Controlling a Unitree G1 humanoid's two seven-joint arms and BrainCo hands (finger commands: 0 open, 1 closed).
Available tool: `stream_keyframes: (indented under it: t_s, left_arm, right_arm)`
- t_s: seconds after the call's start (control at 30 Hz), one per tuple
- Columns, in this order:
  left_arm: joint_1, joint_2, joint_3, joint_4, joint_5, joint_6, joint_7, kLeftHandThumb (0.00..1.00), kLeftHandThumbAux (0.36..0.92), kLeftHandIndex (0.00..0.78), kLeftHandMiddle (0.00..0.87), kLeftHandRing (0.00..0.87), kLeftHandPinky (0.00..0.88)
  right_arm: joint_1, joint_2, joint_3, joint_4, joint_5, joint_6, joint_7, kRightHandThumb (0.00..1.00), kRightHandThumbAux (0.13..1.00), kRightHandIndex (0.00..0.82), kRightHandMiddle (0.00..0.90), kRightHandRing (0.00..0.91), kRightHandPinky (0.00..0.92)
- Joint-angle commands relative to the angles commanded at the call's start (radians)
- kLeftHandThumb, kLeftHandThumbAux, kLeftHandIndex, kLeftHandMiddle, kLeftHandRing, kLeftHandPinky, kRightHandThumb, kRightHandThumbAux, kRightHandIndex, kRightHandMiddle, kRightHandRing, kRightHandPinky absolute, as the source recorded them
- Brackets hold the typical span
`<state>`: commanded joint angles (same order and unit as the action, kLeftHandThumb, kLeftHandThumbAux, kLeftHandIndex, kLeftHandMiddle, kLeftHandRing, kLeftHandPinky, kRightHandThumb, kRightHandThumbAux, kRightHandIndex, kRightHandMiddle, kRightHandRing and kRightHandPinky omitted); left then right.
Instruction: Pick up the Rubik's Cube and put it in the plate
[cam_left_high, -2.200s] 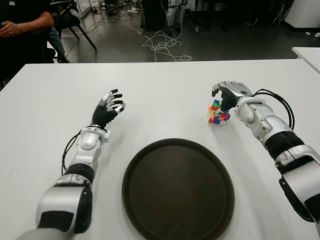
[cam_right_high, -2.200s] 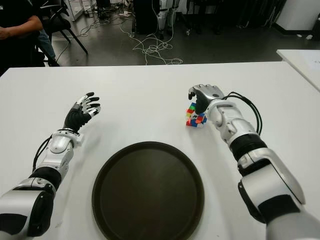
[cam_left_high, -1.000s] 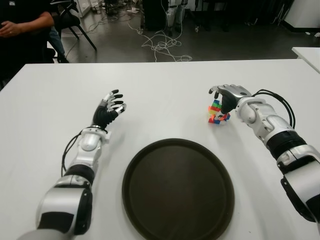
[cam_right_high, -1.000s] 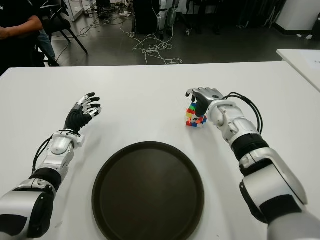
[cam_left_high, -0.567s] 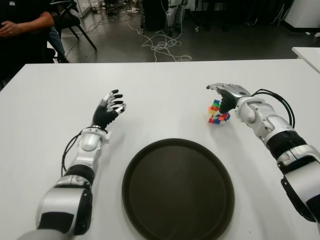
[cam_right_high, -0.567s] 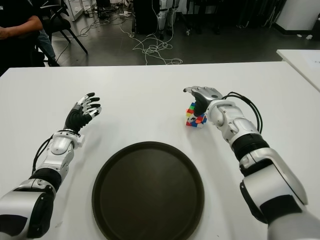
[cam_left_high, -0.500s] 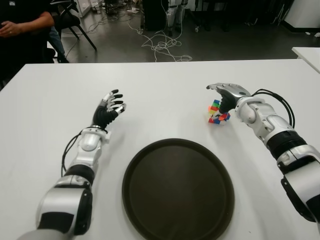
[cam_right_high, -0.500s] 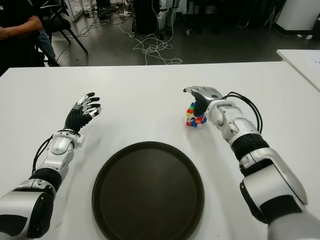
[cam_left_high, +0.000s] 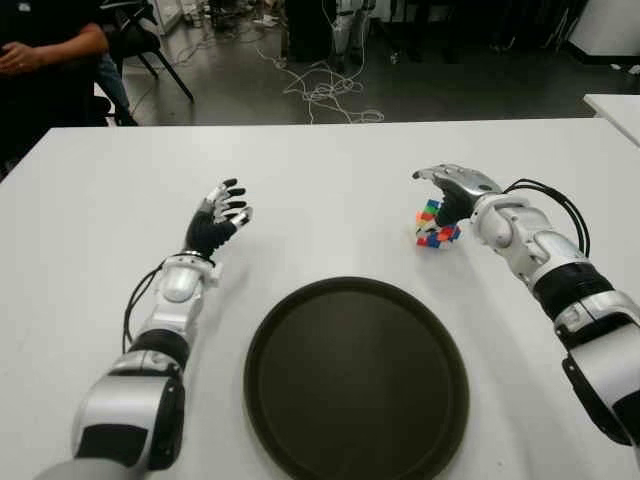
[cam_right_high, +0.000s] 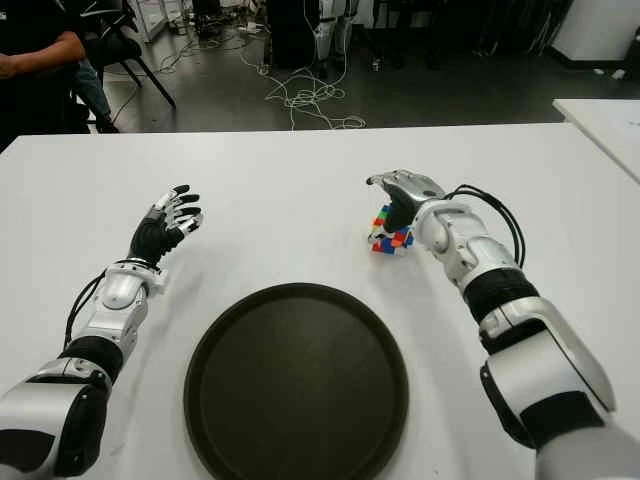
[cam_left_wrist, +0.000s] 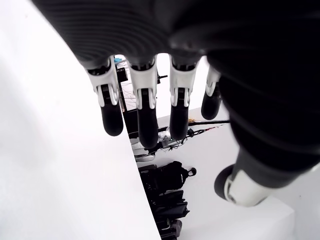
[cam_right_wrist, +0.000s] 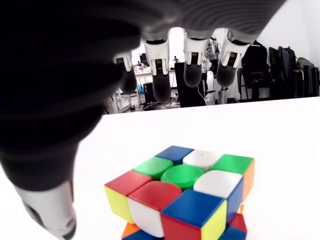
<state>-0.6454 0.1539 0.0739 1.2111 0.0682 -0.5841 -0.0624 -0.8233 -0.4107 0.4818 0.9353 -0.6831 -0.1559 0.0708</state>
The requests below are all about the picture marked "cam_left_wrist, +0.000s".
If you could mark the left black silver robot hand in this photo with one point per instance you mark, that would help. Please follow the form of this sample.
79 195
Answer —
200 25

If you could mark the thin black rod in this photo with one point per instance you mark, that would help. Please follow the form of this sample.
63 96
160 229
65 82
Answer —
212 122

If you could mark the black backpack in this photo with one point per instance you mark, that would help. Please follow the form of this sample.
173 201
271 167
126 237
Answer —
167 177

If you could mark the black folded bags pile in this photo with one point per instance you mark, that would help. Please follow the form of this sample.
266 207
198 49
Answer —
171 205

